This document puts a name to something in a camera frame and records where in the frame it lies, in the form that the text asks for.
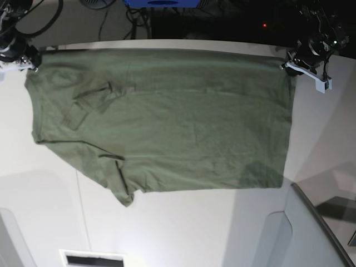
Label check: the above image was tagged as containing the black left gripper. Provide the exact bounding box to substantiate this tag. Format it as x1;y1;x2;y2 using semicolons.
286;38;331;77

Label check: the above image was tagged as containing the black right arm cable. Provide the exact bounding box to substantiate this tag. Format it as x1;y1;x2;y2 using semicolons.
0;0;64;37

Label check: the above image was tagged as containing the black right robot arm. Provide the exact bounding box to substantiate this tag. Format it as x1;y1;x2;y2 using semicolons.
1;1;41;71

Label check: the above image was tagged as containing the green t-shirt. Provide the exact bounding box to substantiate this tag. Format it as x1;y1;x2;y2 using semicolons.
25;49;296;206

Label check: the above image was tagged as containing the blue box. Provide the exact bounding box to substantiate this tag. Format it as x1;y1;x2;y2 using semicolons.
124;0;201;8

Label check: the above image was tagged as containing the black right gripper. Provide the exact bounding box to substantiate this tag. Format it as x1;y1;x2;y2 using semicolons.
1;38;42;70

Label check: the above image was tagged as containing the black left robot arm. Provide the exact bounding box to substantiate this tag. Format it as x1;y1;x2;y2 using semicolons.
284;1;349;81

